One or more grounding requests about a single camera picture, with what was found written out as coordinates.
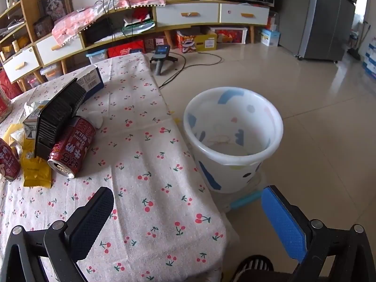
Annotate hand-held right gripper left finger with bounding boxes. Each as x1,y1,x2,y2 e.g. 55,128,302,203
0,186,114,282

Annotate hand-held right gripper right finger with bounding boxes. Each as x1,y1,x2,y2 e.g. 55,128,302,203
261,185,376,282

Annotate white patterned plastic bin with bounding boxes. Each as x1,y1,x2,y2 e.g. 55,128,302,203
184,86,284,194

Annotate red milk drink can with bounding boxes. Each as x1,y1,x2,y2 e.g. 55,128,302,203
47,116,97,179
0,138,21,182

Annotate white tissue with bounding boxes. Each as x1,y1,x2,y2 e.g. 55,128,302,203
87,110,103,128

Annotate white foil wrapper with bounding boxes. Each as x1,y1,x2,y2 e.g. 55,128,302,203
23,100,50,121

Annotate blue white cardboard box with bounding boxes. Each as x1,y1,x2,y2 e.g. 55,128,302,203
75,65,105,103

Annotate striped slipper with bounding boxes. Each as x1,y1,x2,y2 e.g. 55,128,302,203
235,255,274,282

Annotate cherry print tablecloth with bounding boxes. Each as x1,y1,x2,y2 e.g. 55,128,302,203
0,51,232,282

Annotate red label plastic jar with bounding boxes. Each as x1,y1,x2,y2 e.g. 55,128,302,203
0,88,14,123

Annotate clear plastic storage box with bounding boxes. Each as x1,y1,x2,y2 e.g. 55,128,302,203
39,63,63,81

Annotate red crate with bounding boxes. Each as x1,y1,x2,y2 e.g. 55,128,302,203
0,69,25,100

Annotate blue lid storage box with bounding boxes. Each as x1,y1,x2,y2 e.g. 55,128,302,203
86,48,109,65

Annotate white cabinet drawer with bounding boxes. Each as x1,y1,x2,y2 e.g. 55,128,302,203
220,4,270,25
156,4,219,27
2,47,40,83
36,35,84,65

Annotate red gift box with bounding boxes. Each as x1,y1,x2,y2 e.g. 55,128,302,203
107,39,146,59

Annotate black device on tripod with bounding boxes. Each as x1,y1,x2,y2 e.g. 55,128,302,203
149,45,178,77

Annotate stack of blue white boxes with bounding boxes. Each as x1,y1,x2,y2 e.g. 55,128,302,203
361,37,376,80

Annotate broom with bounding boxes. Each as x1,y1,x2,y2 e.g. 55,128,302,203
348,22,371,61

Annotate blue white carton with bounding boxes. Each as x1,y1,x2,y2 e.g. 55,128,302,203
260,29,281,47

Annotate small patterned gift box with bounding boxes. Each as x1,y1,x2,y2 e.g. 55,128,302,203
144,37,168,50

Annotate yellow package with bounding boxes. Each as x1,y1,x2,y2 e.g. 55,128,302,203
12,35,30,50

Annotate red white storage box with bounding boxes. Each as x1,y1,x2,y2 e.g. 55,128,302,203
210,26,249,45

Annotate green white plastic bag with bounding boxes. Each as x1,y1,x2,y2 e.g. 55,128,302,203
122,18,156,37

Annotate dark patterned storage box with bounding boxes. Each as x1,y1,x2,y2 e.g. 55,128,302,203
34,16,53,37

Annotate lion print cardboard box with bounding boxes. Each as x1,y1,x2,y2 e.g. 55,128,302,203
176,31,218,53

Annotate pink checked cloth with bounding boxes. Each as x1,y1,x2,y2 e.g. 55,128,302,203
52,0,166,46

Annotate grey refrigerator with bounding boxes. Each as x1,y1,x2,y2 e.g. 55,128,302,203
297,0,365,62

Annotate red cloth ornament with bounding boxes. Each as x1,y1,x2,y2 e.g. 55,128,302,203
133,7,153,21

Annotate wooden shelf unit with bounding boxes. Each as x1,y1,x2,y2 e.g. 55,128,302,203
0,0,74,53

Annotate framed picture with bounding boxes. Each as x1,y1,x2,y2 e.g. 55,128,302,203
38,0,74,21

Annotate wooden white tv cabinet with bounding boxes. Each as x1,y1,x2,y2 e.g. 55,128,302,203
0,0,271,93

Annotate black floor cable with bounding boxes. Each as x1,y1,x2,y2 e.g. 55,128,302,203
159,51,225,89

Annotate black charging cable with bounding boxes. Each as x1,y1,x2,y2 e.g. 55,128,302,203
101,0,116,44

